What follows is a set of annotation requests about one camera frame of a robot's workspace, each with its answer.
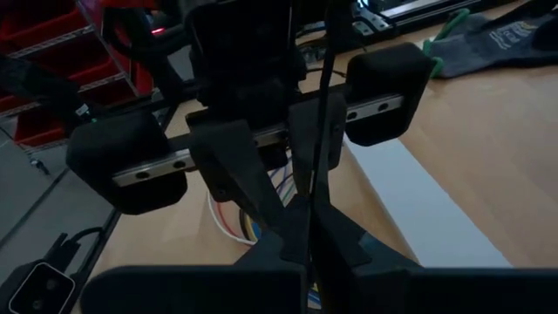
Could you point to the black box with white rim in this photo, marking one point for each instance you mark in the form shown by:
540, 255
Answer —
41, 290

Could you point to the white flat duct cover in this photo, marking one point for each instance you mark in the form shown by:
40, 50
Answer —
414, 209

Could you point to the red storage bin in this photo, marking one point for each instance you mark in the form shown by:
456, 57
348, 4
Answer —
35, 26
87, 89
35, 131

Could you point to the long black zip tie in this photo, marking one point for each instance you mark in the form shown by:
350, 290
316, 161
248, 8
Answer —
324, 109

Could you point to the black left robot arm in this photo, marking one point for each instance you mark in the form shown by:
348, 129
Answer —
43, 87

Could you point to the grey metal bracket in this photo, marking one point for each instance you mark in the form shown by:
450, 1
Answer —
370, 22

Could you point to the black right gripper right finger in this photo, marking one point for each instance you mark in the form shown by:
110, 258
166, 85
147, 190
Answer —
436, 292

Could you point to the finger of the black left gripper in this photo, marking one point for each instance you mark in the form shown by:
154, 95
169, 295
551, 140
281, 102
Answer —
301, 139
235, 165

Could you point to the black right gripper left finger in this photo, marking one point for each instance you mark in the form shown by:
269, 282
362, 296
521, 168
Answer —
196, 292

